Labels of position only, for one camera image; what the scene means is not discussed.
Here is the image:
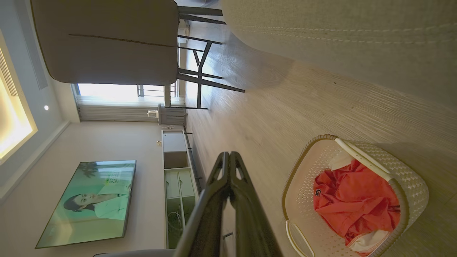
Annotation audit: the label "window with white curtain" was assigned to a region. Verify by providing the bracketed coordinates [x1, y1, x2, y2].
[71, 83, 180, 122]

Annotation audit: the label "white garment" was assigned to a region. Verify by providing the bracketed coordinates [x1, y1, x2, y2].
[328, 151, 392, 255]

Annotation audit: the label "long low tv cabinet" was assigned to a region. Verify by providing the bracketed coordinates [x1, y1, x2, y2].
[161, 129, 202, 250]

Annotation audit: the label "black furniture legs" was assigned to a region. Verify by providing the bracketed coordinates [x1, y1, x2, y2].
[177, 5, 227, 25]

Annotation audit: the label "grey fabric sofa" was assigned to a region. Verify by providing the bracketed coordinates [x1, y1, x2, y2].
[221, 0, 457, 112]

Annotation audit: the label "white laundry basket brown rim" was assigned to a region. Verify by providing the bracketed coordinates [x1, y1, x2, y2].
[282, 134, 430, 257]

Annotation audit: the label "red jersey garment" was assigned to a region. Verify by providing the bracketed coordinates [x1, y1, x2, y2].
[313, 159, 401, 247]

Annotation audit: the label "flat screen television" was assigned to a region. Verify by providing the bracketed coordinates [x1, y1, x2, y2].
[35, 160, 137, 250]

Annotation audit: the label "black metal frame stand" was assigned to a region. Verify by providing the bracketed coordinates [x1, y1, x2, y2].
[164, 35, 223, 110]

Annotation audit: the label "white cable coil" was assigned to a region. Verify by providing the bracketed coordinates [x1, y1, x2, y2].
[167, 211, 183, 233]

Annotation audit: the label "white small floor appliance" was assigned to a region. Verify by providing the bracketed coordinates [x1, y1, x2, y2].
[147, 103, 187, 126]

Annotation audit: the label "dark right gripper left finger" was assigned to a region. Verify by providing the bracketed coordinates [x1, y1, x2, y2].
[174, 151, 230, 257]

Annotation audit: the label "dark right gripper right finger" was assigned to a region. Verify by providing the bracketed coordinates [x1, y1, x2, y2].
[229, 151, 283, 257]

